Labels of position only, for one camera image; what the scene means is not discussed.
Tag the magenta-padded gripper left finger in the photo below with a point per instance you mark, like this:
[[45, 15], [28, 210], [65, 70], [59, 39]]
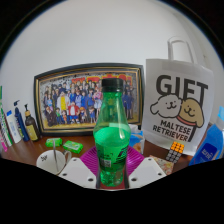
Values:
[[77, 173]]

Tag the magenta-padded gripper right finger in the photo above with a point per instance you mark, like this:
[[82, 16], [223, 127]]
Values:
[[147, 172]]

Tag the green plastic drink bottle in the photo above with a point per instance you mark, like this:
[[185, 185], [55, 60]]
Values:
[[111, 146]]

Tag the white stirrer stick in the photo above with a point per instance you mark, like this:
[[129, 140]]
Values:
[[55, 150]]

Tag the puzzle cube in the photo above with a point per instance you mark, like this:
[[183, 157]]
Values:
[[175, 152]]

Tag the patterned paper cup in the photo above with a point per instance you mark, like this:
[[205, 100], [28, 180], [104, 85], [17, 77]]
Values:
[[45, 161]]

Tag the blue tissue pack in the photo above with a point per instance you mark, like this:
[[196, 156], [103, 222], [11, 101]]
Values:
[[136, 138]]

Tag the flat round red coaster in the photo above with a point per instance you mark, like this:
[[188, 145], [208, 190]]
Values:
[[115, 188]]

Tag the brown pump bottle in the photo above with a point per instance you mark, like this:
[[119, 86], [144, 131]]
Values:
[[32, 128]]

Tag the blue mouthwash bottle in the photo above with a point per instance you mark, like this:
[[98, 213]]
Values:
[[208, 146]]

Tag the white printed gift bag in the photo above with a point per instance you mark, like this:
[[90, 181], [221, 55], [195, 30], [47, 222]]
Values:
[[176, 110]]

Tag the framed cartoon group picture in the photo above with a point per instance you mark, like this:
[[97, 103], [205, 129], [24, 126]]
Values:
[[70, 100]]

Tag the blue pump bottle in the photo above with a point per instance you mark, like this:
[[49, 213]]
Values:
[[20, 123]]

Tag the white bottle with blue cap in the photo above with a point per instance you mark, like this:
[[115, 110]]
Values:
[[13, 128]]

